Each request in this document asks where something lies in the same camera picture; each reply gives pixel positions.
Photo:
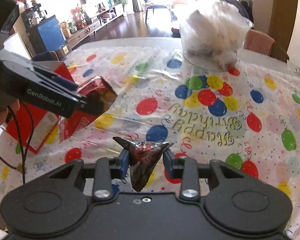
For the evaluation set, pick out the clear jar with plastic bag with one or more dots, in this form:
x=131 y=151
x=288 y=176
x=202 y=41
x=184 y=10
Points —
x=213 y=33

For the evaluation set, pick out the dark wrapper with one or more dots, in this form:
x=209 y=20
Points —
x=143 y=158

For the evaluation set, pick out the black jacket on chair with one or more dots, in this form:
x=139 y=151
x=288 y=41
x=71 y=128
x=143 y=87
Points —
x=46 y=56

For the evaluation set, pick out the person left hand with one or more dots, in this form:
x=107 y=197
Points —
x=2 y=117

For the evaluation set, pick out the red white cardboard box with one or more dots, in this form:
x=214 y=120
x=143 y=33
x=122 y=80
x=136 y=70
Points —
x=36 y=125

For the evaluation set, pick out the red snack bag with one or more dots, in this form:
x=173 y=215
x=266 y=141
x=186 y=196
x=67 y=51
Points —
x=78 y=120

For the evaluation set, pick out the blue cabinet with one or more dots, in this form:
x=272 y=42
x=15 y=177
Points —
x=46 y=36

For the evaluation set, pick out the balloon birthday tablecloth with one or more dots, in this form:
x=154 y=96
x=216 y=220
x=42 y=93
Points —
x=247 y=116

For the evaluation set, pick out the long wooden tv console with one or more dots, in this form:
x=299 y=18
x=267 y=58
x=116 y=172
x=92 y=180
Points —
x=94 y=24

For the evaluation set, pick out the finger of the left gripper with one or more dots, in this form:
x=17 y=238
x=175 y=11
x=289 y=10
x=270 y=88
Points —
x=96 y=104
x=58 y=72

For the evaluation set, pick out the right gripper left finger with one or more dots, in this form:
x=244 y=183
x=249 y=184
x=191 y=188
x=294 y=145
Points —
x=107 y=169

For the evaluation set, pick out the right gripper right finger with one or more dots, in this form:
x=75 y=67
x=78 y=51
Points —
x=186 y=169

